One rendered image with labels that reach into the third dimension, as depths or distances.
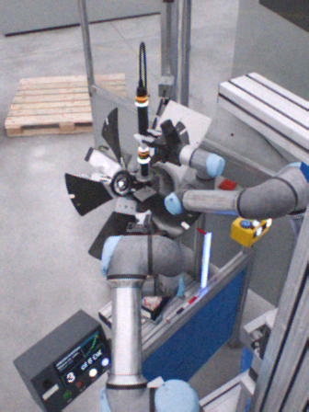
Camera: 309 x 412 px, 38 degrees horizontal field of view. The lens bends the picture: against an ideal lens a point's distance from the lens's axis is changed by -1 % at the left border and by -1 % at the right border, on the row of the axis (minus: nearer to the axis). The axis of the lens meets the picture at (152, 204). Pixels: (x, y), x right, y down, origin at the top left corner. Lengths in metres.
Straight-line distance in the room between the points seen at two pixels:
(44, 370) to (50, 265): 1.97
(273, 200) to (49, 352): 0.78
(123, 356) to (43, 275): 2.02
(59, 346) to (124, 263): 0.32
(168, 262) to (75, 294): 1.85
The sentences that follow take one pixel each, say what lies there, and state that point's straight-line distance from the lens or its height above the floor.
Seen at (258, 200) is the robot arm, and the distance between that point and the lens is 1.30.
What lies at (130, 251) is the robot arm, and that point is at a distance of 1.27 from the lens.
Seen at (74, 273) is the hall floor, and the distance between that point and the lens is 3.20.
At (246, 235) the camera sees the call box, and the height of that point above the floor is 1.05.
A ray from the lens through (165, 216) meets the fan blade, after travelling 1.81.
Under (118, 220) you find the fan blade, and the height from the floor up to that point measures 1.08.
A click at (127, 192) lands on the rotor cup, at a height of 1.21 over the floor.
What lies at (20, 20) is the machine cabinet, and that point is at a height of 0.21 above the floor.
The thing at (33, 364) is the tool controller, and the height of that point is 1.25.
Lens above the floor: 2.43
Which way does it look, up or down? 42 degrees down
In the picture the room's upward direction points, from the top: 1 degrees counter-clockwise
